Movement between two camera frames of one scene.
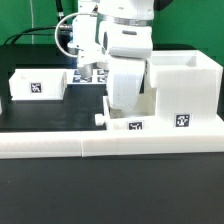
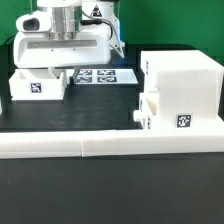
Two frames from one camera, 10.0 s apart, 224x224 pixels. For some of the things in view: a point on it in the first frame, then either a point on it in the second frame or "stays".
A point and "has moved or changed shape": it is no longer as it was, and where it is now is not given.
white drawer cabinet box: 188,87 stays
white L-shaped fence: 109,143 stays
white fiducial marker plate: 97,76 stays
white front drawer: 144,117 has moved or changed shape
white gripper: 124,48 -> 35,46
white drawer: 38,84 stays
